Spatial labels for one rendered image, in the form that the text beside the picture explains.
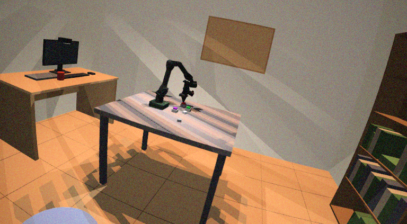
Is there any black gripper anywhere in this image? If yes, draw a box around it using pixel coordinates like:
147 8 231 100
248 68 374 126
179 87 189 102

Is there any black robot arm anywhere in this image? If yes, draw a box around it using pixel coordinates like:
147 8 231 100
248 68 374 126
154 59 197 103

